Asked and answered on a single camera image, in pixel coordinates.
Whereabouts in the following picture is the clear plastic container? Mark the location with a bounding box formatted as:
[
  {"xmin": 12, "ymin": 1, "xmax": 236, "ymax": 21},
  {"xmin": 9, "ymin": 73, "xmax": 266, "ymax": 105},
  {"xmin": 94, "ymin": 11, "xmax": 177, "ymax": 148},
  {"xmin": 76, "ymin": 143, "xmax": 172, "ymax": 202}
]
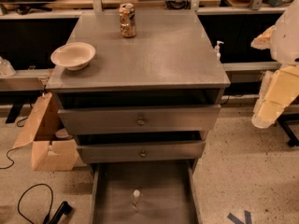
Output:
[{"xmin": 0, "ymin": 57, "xmax": 16, "ymax": 77}]

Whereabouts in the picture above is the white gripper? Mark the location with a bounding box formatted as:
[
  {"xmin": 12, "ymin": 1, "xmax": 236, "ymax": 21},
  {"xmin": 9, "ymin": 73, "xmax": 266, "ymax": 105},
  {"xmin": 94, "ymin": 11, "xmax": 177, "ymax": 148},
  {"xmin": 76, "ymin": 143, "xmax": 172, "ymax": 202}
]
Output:
[{"xmin": 250, "ymin": 26, "xmax": 299, "ymax": 129}]

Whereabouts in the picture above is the grey drawer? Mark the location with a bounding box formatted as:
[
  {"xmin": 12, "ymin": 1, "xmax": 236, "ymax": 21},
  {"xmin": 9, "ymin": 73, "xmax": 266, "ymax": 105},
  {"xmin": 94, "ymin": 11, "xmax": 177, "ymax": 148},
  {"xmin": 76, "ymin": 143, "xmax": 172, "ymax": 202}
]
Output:
[
  {"xmin": 58, "ymin": 105, "xmax": 221, "ymax": 135},
  {"xmin": 89, "ymin": 161, "xmax": 203, "ymax": 224},
  {"xmin": 78, "ymin": 141, "xmax": 206, "ymax": 163}
]

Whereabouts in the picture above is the crushed soda can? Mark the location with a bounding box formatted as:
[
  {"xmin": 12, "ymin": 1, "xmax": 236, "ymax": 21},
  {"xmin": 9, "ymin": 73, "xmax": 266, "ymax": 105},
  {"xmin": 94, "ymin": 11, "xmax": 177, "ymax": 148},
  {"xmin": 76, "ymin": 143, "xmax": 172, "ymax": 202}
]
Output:
[{"xmin": 119, "ymin": 3, "xmax": 136, "ymax": 38}]

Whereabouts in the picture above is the black table leg base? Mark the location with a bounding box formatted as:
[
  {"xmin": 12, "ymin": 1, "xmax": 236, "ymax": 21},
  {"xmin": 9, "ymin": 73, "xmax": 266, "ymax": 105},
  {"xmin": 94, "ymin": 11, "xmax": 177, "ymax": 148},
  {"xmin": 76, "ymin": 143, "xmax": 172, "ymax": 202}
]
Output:
[{"xmin": 278, "ymin": 113, "xmax": 299, "ymax": 147}]

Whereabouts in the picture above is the black floor cable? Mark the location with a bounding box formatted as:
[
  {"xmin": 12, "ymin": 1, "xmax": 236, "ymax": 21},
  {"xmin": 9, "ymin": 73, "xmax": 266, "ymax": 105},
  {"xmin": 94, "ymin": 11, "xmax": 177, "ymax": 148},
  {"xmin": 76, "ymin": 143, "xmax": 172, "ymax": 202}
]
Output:
[{"xmin": 17, "ymin": 183, "xmax": 54, "ymax": 224}]

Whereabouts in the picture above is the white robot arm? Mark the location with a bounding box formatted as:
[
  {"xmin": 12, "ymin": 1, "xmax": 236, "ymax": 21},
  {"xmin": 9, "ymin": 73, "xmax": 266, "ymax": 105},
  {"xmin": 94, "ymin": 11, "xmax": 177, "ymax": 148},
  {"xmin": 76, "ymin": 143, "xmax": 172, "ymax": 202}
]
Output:
[{"xmin": 250, "ymin": 0, "xmax": 299, "ymax": 129}]

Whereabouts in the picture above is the bottom grey drawer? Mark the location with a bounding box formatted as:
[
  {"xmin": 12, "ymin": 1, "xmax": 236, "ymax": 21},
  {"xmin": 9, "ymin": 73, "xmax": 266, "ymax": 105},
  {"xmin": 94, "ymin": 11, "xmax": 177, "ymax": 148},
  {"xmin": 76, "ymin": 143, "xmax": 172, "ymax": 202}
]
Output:
[{"xmin": 89, "ymin": 161, "xmax": 203, "ymax": 224}]

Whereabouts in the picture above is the open cardboard box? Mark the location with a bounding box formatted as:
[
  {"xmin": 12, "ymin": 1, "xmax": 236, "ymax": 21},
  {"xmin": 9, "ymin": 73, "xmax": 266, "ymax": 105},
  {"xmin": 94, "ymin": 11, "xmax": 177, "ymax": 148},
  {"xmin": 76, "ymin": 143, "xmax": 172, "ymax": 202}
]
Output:
[{"xmin": 13, "ymin": 92, "xmax": 78, "ymax": 172}]

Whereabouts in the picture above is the top grey drawer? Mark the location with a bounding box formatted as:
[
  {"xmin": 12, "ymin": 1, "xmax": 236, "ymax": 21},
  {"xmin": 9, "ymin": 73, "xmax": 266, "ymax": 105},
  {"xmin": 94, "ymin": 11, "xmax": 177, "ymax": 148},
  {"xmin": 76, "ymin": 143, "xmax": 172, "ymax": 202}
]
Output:
[{"xmin": 58, "ymin": 105, "xmax": 221, "ymax": 135}]

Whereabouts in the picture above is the middle grey drawer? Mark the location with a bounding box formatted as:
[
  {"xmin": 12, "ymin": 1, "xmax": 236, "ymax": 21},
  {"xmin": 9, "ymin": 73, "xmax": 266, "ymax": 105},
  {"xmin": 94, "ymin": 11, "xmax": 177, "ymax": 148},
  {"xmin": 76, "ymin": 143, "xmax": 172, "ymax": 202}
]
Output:
[{"xmin": 78, "ymin": 141, "xmax": 206, "ymax": 163}]

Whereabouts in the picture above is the black tool on floor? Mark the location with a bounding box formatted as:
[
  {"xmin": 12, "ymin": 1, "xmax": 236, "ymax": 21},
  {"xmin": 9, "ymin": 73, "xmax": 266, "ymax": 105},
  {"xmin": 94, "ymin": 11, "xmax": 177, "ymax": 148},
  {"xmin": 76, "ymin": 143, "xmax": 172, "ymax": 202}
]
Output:
[{"xmin": 49, "ymin": 201, "xmax": 73, "ymax": 224}]

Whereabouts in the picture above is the grey drawer cabinet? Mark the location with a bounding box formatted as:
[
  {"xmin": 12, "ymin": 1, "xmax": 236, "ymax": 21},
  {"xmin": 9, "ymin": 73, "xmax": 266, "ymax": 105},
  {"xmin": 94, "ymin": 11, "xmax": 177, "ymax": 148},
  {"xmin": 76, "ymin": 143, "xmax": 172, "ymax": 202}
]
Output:
[{"xmin": 46, "ymin": 8, "xmax": 232, "ymax": 224}]

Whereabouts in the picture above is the white bowl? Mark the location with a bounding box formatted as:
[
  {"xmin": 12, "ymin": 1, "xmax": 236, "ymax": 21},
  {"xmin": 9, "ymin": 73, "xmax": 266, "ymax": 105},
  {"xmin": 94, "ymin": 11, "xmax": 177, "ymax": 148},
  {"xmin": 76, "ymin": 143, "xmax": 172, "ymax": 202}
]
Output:
[{"xmin": 50, "ymin": 42, "xmax": 95, "ymax": 71}]

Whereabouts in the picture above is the clear plastic water bottle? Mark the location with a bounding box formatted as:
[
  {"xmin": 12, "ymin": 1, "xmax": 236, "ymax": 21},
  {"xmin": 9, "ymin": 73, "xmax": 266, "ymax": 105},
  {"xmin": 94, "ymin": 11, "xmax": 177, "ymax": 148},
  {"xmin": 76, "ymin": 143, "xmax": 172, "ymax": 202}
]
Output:
[{"xmin": 131, "ymin": 189, "xmax": 143, "ymax": 212}]

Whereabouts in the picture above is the white pump dispenser bottle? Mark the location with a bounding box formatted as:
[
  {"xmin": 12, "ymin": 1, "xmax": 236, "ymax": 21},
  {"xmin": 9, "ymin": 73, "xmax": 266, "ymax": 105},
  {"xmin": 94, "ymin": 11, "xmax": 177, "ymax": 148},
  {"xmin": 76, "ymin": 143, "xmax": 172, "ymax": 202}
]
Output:
[{"xmin": 214, "ymin": 40, "xmax": 224, "ymax": 61}]

